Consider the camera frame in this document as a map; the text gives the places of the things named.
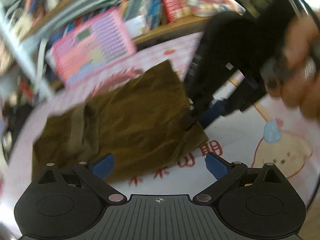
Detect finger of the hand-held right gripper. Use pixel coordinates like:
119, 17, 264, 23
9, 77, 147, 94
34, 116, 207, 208
179, 96, 218, 131
217, 81, 267, 117

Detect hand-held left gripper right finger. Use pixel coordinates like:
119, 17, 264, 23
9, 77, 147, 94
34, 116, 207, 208
193, 153, 288, 205

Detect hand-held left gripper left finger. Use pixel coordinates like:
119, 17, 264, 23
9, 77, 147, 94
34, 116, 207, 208
32, 153, 125, 205

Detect brown corduroy pants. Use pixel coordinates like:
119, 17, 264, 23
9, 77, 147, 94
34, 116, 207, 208
32, 59, 210, 183

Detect person's right hand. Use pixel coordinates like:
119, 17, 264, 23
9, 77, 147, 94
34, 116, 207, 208
261, 12, 320, 120

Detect pink checkered tablecloth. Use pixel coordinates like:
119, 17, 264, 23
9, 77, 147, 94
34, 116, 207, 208
0, 30, 320, 240

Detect small white box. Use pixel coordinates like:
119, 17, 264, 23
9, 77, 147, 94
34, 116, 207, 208
124, 15, 148, 37

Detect row of books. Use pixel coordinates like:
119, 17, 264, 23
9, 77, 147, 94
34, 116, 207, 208
120, 0, 166, 31

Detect pink toy learning tablet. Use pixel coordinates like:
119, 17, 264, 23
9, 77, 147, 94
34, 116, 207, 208
51, 7, 137, 90

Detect white and wood bookshelf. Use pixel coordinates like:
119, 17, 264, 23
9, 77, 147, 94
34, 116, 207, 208
0, 0, 250, 100

